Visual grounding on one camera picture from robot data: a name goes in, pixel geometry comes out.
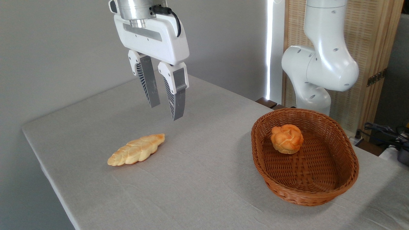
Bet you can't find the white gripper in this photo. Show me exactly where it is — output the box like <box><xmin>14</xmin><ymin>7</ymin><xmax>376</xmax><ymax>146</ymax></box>
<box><xmin>113</xmin><ymin>14</ymin><xmax>190</xmax><ymax>121</ymax></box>

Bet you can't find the long braided bread loaf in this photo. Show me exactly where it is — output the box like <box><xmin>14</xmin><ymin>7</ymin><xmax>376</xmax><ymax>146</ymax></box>
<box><xmin>107</xmin><ymin>133</ymin><xmax>166</xmax><ymax>166</ymax></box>

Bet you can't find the round knotted bread roll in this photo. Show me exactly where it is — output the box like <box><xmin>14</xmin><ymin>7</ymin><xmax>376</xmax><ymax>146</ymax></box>
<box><xmin>271</xmin><ymin>124</ymin><xmax>304</xmax><ymax>155</ymax></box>

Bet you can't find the brown oval wicker basket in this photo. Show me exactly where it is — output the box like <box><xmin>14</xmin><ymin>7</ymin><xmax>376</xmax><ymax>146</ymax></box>
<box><xmin>251</xmin><ymin>108</ymin><xmax>359</xmax><ymax>206</ymax></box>

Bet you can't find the grey tablecloth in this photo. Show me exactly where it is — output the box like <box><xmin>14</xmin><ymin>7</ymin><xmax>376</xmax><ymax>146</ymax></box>
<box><xmin>22</xmin><ymin>74</ymin><xmax>409</xmax><ymax>230</ymax></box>

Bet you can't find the dark brown wooden furniture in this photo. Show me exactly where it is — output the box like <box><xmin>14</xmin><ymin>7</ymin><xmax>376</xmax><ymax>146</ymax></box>
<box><xmin>255</xmin><ymin>97</ymin><xmax>287</xmax><ymax>111</ymax></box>

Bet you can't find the white power strip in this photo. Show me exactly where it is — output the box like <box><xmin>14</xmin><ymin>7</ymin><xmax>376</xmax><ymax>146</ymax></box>
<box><xmin>349</xmin><ymin>129</ymin><xmax>365</xmax><ymax>147</ymax></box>

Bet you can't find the dark metal screen hinge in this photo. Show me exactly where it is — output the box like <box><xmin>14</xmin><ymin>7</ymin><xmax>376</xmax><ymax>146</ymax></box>
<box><xmin>367</xmin><ymin>68</ymin><xmax>388</xmax><ymax>87</ymax></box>

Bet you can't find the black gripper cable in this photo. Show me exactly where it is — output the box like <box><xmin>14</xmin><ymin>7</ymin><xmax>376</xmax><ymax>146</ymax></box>
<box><xmin>151</xmin><ymin>5</ymin><xmax>182</xmax><ymax>37</ymax></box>

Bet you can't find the black cable bundle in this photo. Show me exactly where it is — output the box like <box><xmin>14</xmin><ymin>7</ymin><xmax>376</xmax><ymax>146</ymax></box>
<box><xmin>364</xmin><ymin>122</ymin><xmax>409</xmax><ymax>151</ymax></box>

